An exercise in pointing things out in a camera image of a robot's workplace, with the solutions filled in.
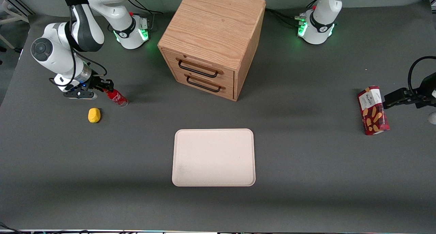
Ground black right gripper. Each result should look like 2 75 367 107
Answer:
81 74 114 92

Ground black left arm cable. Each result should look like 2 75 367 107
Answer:
407 56 436 99

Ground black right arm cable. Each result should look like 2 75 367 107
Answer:
49 0 108 89

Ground wooden two-drawer cabinet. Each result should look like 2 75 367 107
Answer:
157 0 266 102

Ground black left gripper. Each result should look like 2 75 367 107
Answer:
383 73 436 109

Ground black right base cables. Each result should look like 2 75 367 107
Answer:
127 0 164 16

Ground aluminium frame strut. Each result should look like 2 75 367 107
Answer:
0 0 35 16

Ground white rectangular tray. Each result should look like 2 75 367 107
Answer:
172 128 256 187

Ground black drawer handle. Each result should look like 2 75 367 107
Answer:
184 74 226 93
176 58 224 79

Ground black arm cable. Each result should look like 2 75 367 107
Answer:
49 0 108 89
407 56 436 99

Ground yellow lemon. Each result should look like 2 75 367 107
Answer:
88 108 102 124

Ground red cookie box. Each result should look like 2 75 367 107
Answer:
357 86 390 136

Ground red soda can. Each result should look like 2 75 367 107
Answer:
104 88 129 108

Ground white tubular frame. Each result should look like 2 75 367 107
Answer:
0 0 30 52

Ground black left base cables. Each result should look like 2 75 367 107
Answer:
265 7 301 27

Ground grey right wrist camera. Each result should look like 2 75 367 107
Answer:
63 90 98 100

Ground black base cables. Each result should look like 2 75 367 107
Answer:
265 7 301 27
127 0 164 16

